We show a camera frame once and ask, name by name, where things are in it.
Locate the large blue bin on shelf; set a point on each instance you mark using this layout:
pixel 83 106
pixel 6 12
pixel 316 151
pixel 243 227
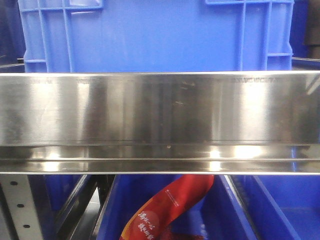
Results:
pixel 156 35

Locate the lower blue bin middle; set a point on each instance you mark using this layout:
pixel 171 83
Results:
pixel 218 216

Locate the lower blue bin right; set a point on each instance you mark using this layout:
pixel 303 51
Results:
pixel 282 207

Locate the perforated metal shelf post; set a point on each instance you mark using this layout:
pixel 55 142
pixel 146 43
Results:
pixel 21 204

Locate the stainless steel shelf rail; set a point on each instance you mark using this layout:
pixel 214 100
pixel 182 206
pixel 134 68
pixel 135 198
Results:
pixel 235 123

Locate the red printed package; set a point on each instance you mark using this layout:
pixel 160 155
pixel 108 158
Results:
pixel 153 217

